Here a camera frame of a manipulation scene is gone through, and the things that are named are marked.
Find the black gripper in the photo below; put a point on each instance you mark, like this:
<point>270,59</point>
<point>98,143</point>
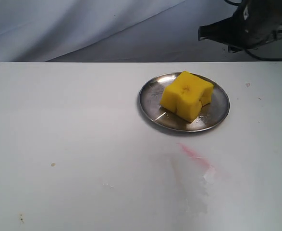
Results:
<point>249,26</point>

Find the yellow sponge block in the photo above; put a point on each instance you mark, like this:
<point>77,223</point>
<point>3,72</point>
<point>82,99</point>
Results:
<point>186,95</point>

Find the grey-blue backdrop cloth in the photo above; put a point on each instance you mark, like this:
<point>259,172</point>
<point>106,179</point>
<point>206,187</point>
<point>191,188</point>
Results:
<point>40,30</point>

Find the round steel plate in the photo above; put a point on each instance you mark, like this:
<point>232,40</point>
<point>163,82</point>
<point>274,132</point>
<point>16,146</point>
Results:
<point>210,116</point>

